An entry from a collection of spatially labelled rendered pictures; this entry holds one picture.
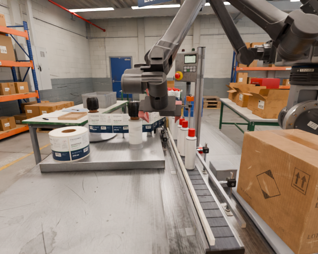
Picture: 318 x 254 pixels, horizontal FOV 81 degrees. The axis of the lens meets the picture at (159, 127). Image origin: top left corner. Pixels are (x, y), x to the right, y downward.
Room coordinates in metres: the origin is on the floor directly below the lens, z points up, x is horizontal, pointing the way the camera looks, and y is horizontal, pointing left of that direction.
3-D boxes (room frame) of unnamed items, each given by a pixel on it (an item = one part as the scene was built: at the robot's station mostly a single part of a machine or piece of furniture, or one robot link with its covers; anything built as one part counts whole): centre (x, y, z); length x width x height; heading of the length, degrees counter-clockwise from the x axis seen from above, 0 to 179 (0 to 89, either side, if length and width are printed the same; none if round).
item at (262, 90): (2.91, -1.61, 0.96); 0.53 x 0.45 x 0.37; 84
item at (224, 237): (1.21, -0.13, 0.86); 1.65 x 0.08 x 0.04; 4
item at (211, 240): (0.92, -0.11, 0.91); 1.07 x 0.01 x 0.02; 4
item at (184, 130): (1.00, -0.14, 0.98); 0.05 x 0.05 x 0.20
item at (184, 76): (1.33, -0.20, 1.38); 0.17 x 0.10 x 0.19; 59
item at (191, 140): (0.84, -0.16, 0.98); 0.05 x 0.05 x 0.20
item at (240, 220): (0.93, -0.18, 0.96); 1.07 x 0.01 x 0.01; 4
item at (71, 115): (2.36, 1.11, 0.82); 0.34 x 0.24 x 0.03; 178
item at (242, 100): (3.37, -1.59, 0.97); 0.45 x 0.38 x 0.37; 85
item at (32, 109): (4.63, 2.88, 0.32); 1.20 x 0.83 x 0.64; 81
